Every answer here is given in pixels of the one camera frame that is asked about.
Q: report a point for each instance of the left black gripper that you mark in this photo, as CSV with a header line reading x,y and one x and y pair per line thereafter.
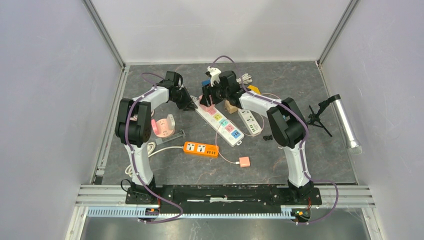
x,y
188,105

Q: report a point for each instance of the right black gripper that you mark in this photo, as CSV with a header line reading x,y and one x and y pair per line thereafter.
x,y
207,91

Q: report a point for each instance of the blue cube socket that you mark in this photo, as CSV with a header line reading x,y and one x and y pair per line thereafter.
x,y
205,82

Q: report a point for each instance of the tan wooden cube socket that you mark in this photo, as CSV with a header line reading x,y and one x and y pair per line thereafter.
x,y
230,108

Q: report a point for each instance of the long white power strip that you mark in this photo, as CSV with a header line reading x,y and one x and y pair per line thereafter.
x,y
224,127

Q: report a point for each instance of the orange power strip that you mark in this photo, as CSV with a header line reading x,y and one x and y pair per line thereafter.
x,y
201,149

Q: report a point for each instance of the small white power strip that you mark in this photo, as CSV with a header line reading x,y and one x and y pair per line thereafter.
x,y
250,122

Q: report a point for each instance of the pink charger plug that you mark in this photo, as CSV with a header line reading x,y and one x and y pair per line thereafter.
x,y
244,162

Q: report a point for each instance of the pink cube socket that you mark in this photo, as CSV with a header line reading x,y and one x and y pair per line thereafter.
x,y
204,107

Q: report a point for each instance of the yellow cube socket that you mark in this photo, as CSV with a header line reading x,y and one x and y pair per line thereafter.
x,y
254,89

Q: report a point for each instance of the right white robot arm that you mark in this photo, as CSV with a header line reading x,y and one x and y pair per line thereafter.
x,y
288,126

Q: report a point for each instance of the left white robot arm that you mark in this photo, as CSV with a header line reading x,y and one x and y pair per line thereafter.
x,y
133,126

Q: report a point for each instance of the pink round socket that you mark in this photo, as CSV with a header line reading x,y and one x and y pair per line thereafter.
x,y
164,127

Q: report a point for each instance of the small black clip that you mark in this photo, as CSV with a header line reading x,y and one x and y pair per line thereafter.
x,y
268,137

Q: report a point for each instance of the black mini tripod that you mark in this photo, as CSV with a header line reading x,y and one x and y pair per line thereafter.
x,y
314,118

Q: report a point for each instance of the silver microphone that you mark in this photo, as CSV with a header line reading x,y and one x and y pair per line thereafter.
x,y
351,141

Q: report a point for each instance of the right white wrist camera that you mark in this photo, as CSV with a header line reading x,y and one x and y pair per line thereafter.
x,y
214,75

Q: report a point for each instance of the grey flat bracket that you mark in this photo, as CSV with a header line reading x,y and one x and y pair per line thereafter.
x,y
162,140

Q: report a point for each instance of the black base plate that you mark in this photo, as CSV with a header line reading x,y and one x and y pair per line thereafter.
x,y
223,199

